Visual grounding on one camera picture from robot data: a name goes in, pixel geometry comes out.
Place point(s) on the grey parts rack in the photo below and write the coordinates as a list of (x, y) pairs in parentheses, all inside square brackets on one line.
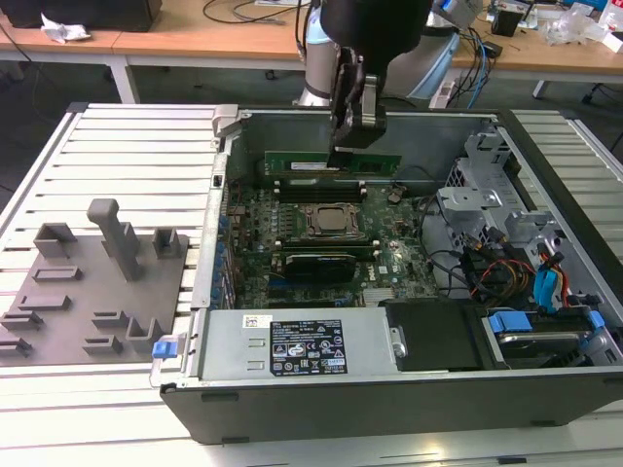
[(97, 292)]

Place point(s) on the silver metal drive cage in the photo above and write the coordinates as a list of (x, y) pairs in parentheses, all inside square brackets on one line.
[(467, 199)]

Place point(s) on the small black box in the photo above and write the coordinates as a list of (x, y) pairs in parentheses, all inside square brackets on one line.
[(508, 23)]

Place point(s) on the white power strip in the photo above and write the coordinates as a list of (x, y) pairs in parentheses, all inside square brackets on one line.
[(442, 93)]

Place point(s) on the silver finned heat sink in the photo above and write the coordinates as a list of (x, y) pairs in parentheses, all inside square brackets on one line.
[(378, 298)]

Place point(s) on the grey plastic case latch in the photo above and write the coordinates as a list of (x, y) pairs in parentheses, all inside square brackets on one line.
[(225, 117)]

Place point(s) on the silver hard disk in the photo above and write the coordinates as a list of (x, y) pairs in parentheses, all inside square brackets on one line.
[(535, 340)]

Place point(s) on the silver CPU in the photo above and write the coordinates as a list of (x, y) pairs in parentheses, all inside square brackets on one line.
[(332, 219)]

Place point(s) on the blue plastic latch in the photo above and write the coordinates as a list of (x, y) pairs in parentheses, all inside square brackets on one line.
[(163, 351)]

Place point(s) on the black PC case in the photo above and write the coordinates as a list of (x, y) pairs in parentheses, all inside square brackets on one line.
[(389, 408)]

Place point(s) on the clear plastic bags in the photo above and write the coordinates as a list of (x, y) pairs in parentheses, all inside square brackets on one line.
[(574, 22)]

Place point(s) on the silver power supply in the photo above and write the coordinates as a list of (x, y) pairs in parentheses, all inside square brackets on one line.
[(229, 340)]

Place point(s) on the crumpled white paper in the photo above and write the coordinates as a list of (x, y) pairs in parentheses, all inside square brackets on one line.
[(63, 31)]

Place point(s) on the round coin battery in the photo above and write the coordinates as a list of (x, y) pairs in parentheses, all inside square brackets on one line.
[(394, 197)]

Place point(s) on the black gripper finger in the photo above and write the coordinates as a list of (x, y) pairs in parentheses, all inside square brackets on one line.
[(346, 107)]

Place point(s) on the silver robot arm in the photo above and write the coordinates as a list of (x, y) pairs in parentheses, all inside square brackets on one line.
[(318, 73)]

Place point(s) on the blue disk carrier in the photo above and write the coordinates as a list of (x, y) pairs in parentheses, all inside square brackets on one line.
[(508, 323)]

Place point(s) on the green motherboard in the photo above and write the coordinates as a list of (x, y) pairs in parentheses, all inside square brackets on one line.
[(389, 243)]

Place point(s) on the blue expansion slot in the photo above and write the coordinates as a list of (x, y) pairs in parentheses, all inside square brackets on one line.
[(277, 282)]

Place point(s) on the small black adapter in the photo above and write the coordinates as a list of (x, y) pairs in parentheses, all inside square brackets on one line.
[(492, 50)]

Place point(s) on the wooden desk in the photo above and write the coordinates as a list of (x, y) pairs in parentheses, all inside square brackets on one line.
[(194, 44)]

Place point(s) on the black equipment box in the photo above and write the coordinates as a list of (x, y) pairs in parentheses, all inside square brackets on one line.
[(97, 14)]

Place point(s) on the black plastic cover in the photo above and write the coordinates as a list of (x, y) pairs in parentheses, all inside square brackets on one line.
[(428, 335)]

